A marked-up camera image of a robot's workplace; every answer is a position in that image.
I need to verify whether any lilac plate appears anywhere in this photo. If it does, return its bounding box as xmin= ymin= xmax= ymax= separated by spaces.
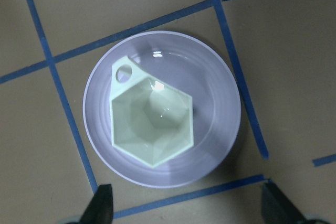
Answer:
xmin=83 ymin=30 xmax=241 ymax=188

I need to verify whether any white faceted cup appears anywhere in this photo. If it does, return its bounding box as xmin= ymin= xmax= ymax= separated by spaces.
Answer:
xmin=109 ymin=56 xmax=194 ymax=168

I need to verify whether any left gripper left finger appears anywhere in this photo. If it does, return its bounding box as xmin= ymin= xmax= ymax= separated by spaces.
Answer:
xmin=80 ymin=184 xmax=113 ymax=224

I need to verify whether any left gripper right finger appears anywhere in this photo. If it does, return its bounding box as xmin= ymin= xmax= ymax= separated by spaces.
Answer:
xmin=261 ymin=182 xmax=306 ymax=223

